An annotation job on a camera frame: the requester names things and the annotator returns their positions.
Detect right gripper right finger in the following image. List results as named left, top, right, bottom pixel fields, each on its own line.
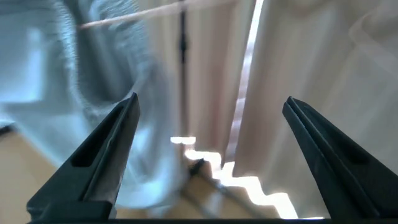
left=282, top=95, right=398, bottom=218

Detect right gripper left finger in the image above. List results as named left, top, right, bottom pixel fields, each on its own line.
left=26, top=92, right=141, bottom=220

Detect pale grey shorts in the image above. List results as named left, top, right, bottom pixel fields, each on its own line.
left=0, top=0, right=190, bottom=212

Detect pink clothes hanger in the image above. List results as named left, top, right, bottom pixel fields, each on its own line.
left=77, top=0, right=237, bottom=30

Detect black clothes rack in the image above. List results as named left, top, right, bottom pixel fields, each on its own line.
left=177, top=0, right=265, bottom=220

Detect beige curtain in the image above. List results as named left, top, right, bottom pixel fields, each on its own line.
left=136, top=0, right=398, bottom=218

